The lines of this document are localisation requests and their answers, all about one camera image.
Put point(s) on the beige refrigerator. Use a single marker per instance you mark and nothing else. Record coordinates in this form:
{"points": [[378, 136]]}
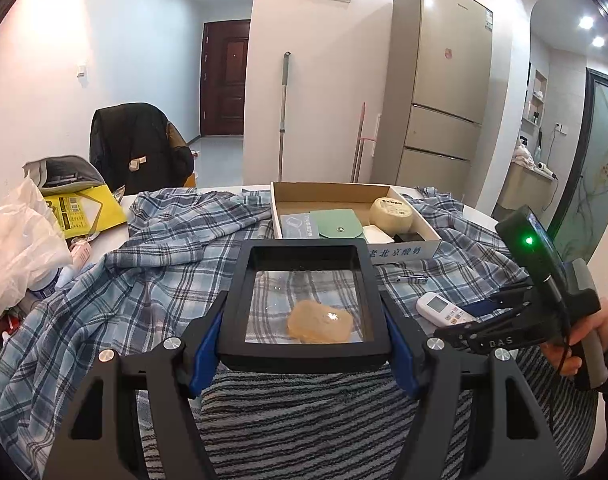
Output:
{"points": [[433, 75]]}

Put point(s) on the black jacket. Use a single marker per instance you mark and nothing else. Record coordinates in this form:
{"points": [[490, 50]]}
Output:
{"points": [[129, 140]]}

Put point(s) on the pink bottle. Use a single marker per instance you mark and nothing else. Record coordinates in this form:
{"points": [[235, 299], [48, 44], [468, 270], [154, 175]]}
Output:
{"points": [[80, 254]]}

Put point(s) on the small grey-blue box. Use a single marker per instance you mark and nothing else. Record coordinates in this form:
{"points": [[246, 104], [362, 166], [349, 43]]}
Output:
{"points": [[299, 225]]}

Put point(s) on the grey pouch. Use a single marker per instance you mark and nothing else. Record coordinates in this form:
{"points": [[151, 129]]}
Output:
{"points": [[64, 170]]}

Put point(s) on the white plastic bag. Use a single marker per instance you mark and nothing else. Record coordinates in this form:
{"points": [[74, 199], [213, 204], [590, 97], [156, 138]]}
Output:
{"points": [[19, 245]]}

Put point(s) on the black rectangular frame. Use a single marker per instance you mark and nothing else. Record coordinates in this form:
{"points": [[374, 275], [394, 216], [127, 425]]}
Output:
{"points": [[304, 247]]}

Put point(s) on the grey striped towel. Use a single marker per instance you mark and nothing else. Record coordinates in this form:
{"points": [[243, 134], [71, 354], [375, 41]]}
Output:
{"points": [[304, 425]]}

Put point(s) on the small metal rod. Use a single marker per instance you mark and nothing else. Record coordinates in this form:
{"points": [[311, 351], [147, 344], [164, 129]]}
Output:
{"points": [[412, 278]]}

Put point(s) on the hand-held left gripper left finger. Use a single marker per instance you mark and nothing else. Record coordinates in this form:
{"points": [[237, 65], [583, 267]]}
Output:
{"points": [[206, 350]]}

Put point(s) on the white wall switch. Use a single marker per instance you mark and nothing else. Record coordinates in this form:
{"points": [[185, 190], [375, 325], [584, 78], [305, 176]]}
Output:
{"points": [[82, 70]]}

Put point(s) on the white box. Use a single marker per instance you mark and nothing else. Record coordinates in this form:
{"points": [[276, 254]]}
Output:
{"points": [[376, 234]]}

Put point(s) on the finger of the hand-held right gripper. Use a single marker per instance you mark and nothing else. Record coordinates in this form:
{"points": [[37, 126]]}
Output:
{"points": [[476, 308], [458, 334]]}

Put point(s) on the yellow bag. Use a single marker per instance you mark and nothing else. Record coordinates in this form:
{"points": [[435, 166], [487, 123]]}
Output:
{"points": [[79, 210]]}

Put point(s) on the crumpled cloth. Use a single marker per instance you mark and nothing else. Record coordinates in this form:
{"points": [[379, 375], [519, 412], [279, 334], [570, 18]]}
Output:
{"points": [[522, 154]]}

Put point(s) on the cream round container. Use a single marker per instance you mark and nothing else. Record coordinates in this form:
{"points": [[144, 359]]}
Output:
{"points": [[391, 212]]}

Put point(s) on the dark brown door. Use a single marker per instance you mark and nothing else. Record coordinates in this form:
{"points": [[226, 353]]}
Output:
{"points": [[224, 80]]}

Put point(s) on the blue plaid shirt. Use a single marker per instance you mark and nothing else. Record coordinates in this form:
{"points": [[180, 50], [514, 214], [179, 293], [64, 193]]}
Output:
{"points": [[149, 280]]}

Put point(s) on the round ceiling light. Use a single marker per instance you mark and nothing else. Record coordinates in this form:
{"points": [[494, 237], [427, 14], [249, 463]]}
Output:
{"points": [[598, 41], [586, 22]]}

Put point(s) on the wall niche shelf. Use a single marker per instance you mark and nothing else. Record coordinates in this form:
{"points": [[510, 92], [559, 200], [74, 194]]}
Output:
{"points": [[536, 97]]}

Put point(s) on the white wall outlet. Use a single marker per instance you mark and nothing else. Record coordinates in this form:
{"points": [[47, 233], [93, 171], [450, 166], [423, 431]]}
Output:
{"points": [[560, 128]]}

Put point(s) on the white hair dryer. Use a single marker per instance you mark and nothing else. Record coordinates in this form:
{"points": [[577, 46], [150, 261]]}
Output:
{"points": [[543, 169]]}

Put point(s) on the frosted glass door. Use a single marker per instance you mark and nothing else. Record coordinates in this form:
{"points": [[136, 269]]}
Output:
{"points": [[593, 170]]}

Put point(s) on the green snap pouch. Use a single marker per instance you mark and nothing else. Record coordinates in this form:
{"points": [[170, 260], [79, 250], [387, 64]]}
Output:
{"points": [[341, 220]]}

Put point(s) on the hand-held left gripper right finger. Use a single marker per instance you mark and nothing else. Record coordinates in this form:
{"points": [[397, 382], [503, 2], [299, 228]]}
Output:
{"points": [[399, 347]]}

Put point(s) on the white plastic bottle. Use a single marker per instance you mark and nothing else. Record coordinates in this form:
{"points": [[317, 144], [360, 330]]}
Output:
{"points": [[51, 284]]}

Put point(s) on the wooden chair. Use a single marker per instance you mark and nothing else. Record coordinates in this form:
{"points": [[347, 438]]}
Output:
{"points": [[176, 135]]}

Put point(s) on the beige vanity cabinet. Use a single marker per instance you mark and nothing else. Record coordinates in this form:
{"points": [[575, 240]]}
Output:
{"points": [[526, 190]]}

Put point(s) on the small black box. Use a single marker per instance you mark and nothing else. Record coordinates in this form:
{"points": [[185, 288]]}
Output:
{"points": [[407, 238]]}

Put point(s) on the shallow cardboard box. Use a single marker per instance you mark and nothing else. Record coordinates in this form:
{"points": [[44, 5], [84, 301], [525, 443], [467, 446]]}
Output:
{"points": [[329, 195]]}

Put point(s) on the white remote control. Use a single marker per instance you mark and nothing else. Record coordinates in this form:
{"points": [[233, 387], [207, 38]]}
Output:
{"points": [[436, 307]]}

